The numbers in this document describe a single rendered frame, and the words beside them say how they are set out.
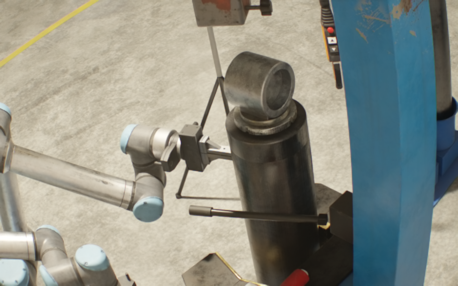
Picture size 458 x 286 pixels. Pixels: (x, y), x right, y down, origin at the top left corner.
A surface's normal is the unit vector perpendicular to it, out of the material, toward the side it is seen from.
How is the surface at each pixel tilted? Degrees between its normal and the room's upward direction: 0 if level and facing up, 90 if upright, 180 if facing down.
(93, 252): 5
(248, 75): 42
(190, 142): 90
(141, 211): 92
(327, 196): 0
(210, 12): 90
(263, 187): 90
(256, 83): 48
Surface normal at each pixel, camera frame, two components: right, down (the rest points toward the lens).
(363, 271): -0.70, 0.53
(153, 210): 0.13, 0.63
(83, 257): -0.07, -0.80
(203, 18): -0.18, 0.63
